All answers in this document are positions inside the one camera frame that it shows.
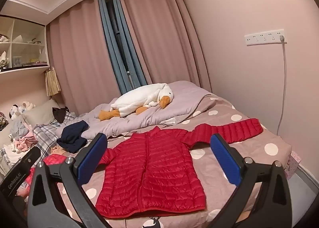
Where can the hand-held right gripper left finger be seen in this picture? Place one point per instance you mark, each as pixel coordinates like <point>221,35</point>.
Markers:
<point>92,155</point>

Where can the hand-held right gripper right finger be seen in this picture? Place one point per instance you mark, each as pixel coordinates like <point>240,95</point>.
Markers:
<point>225,158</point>

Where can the red down jacket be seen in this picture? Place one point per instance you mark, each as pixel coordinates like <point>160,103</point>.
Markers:
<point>54,160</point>
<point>154,173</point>

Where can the pile of pink grey clothes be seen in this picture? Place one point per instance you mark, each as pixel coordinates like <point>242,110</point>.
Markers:
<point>22,141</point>

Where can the polka dot bed sheet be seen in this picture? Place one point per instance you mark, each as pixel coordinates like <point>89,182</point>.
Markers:
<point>249,147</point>

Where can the navy blue garment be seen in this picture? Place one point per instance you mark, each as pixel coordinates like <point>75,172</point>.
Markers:
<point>72,136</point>

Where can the peach cloth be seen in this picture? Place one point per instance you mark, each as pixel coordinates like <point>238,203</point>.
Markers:
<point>58,150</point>

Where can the plaid pillow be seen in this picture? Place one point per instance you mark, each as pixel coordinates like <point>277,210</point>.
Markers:
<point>44,133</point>

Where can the black garment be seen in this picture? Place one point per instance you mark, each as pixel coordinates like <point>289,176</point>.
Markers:
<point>59,114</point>

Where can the floral plush toy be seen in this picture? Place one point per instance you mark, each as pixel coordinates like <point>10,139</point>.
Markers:
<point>2,121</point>

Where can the beige pillow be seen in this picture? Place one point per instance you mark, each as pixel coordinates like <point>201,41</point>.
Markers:
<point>39,116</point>

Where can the white dog plush toy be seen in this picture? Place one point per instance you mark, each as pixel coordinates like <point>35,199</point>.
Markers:
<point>15,111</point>

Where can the pink patterned box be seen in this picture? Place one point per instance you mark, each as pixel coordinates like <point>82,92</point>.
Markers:
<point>294,165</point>

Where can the white goose plush toy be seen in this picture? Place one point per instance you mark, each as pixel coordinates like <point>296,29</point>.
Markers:
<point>139,98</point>

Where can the grey duvet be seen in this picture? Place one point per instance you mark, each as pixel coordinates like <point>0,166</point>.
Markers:
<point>174,103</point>

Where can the hanging straw fringe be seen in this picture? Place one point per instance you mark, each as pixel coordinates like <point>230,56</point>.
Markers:
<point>52,82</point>

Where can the pink curtain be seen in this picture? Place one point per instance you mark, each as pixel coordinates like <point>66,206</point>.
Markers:
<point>79,56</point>
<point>162,38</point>

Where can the dark window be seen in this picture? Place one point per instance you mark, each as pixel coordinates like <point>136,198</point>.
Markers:
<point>119,43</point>

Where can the blue curtain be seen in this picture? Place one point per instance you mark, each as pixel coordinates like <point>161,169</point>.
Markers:
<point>107,31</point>

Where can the white shelf unit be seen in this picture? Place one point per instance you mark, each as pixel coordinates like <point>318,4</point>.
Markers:
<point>27,43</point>

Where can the white wall socket strip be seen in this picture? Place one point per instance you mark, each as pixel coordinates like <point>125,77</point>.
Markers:
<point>261,37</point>

